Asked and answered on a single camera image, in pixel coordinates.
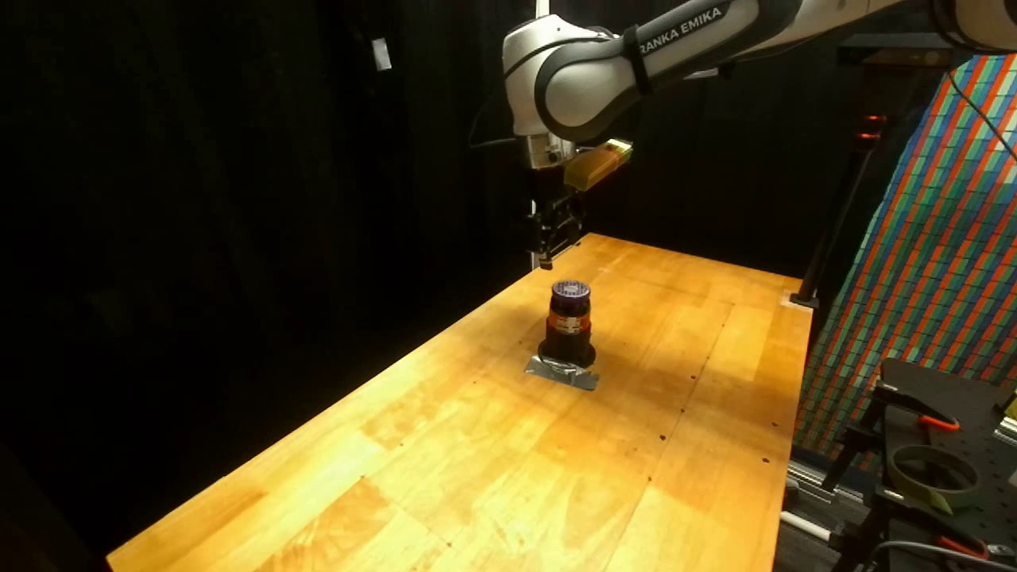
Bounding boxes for multicoloured patterned board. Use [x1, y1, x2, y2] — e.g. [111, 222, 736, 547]
[794, 53, 1017, 463]

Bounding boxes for brown cup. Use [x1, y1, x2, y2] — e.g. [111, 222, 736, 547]
[543, 279, 595, 360]

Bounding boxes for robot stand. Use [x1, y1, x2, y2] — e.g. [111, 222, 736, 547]
[783, 357, 1017, 572]

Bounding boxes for grey cable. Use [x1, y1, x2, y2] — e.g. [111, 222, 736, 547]
[864, 539, 1017, 572]

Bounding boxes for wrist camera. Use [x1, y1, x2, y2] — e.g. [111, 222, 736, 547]
[563, 139, 635, 192]

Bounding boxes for orange-handled black clamp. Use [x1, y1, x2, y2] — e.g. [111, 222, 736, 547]
[872, 380, 963, 435]
[934, 534, 996, 562]

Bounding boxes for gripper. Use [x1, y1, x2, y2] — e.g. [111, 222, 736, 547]
[528, 165, 590, 272]

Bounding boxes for roll of grey tape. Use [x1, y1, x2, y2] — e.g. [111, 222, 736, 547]
[885, 444, 980, 515]

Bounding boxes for white pole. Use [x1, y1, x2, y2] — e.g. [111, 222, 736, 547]
[530, 0, 551, 272]

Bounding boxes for silver tape patch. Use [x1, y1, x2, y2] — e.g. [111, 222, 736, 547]
[524, 354, 601, 392]

